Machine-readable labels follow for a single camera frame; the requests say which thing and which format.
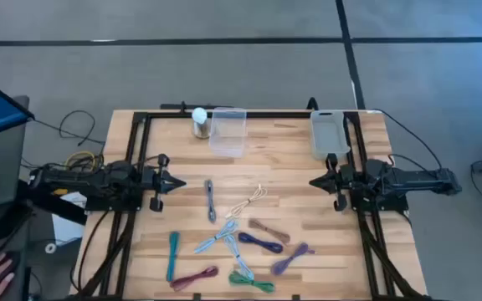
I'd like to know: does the white paper sheet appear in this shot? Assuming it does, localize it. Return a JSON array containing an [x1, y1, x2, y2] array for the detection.
[[51, 191, 87, 247]]

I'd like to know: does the dark brown hanging cable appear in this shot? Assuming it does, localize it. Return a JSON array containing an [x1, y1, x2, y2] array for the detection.
[[71, 211, 110, 293]]

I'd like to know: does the green USB cable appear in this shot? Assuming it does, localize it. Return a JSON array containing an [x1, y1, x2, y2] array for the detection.
[[228, 270, 275, 293]]

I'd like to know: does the black flat device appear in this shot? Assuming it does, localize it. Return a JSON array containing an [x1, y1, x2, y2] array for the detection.
[[0, 202, 33, 244]]

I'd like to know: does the grey side desk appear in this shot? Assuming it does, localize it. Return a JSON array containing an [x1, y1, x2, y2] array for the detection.
[[0, 94, 31, 212]]

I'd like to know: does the clear plastic bin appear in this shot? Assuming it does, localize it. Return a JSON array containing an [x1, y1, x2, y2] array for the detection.
[[208, 107, 248, 159]]

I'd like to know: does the purple USB cable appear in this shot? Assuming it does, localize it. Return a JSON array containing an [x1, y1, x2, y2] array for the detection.
[[270, 242, 315, 276]]

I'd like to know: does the brown USB cable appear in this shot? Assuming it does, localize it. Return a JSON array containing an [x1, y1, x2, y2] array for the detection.
[[248, 217, 291, 245]]

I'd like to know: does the grey USB cable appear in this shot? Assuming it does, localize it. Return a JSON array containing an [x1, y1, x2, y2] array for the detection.
[[204, 179, 218, 224]]

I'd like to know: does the thin black floor cable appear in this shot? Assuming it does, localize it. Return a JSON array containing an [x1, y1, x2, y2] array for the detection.
[[31, 110, 106, 147]]

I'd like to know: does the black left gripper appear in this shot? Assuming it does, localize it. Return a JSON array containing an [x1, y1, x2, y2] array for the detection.
[[142, 153, 187, 212]]

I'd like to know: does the maroon USB cable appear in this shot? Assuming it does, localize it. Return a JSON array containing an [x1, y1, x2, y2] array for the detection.
[[169, 265, 219, 292]]

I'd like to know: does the navy blue USB cable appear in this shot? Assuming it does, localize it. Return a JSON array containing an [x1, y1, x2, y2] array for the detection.
[[238, 232, 285, 254]]

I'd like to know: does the beige USB cable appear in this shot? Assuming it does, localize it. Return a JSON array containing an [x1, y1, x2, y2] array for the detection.
[[225, 184, 269, 220]]

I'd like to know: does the light blue USB cable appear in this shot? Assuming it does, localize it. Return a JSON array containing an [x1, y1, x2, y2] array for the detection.
[[223, 233, 255, 280], [193, 219, 239, 255]]

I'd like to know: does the black stand beam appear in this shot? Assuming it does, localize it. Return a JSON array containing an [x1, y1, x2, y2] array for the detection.
[[17, 179, 88, 226]]

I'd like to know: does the grey plastic bin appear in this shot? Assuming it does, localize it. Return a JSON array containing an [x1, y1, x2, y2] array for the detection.
[[310, 110, 351, 161]]

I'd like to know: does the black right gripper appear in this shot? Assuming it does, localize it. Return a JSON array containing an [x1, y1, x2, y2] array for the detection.
[[309, 153, 353, 212]]

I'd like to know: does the teal USB cable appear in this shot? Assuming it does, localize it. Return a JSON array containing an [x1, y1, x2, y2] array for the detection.
[[166, 231, 182, 283]]

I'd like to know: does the yellow cable coil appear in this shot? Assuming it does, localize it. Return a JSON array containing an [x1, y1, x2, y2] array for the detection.
[[64, 150, 99, 171]]

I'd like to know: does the black metal table frame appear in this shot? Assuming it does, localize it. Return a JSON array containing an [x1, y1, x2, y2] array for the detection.
[[73, 97, 434, 301]]

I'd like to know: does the black computer mouse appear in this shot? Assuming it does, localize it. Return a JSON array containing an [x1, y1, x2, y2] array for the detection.
[[0, 250, 22, 285]]

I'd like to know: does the small white-capped bottle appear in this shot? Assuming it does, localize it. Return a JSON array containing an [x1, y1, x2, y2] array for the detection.
[[191, 107, 212, 140]]

